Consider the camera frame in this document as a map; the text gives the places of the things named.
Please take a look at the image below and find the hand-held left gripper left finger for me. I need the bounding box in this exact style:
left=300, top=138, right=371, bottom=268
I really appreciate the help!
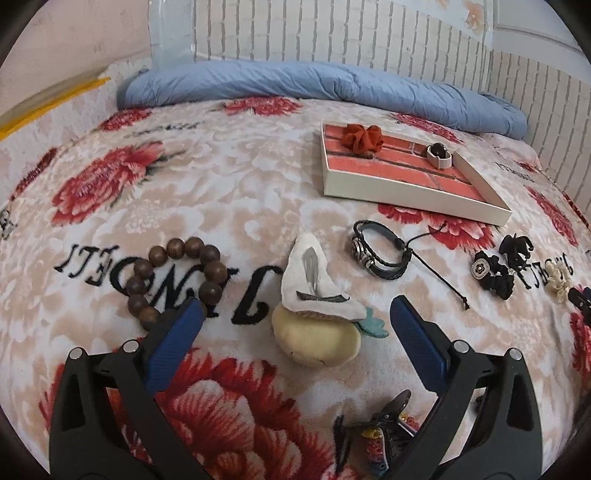
left=48, top=298, right=213, bottom=480

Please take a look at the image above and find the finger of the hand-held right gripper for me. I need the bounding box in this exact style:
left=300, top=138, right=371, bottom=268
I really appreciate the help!
left=568, top=286, right=591, bottom=326

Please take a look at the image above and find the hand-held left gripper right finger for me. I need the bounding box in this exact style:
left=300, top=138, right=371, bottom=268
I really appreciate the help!
left=389, top=295, right=543, bottom=480

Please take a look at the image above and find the cream scrunchie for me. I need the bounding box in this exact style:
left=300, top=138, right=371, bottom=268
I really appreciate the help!
left=545, top=267, right=573, bottom=303

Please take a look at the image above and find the brown wooden bead bracelet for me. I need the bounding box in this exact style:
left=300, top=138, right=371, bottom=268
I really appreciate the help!
left=126, top=237, right=228, bottom=332

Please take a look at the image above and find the black scrunchie with flower charm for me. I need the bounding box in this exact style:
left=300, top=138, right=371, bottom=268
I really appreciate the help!
left=471, top=251, right=515, bottom=301

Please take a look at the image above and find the black bow hair tie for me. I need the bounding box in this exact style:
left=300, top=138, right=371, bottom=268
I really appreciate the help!
left=499, top=234, right=535, bottom=268

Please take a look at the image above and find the white and yellow plush toy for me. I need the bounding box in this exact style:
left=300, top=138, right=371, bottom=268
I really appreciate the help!
left=271, top=233, right=389, bottom=367

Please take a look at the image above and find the black leather cord bracelet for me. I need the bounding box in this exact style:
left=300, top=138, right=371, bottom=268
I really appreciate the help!
left=352, top=220, right=471, bottom=311

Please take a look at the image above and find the brick pattern tray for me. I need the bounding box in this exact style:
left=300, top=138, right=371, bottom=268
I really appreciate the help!
left=314, top=119, right=512, bottom=227

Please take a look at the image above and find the colourful hair claw clip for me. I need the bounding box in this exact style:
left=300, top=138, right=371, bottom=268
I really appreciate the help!
left=333, top=389, right=439, bottom=476

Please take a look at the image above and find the floral fleece blanket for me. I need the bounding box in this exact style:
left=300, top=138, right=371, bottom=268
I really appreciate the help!
left=0, top=58, right=591, bottom=480

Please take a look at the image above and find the white band with dark stone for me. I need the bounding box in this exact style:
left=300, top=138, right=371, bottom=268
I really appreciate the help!
left=425, top=142, right=454, bottom=171

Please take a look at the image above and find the red scrunchie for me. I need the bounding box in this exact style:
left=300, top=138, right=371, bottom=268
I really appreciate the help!
left=341, top=123, right=385, bottom=153

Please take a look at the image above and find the yellow edged board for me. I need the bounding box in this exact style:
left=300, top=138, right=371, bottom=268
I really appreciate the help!
left=0, top=65, right=112, bottom=141

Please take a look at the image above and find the blue quilt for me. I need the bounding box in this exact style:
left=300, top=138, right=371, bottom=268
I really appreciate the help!
left=116, top=62, right=528, bottom=139

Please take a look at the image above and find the clear plastic sheet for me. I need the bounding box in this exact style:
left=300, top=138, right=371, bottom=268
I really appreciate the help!
left=148, top=0, right=197, bottom=70

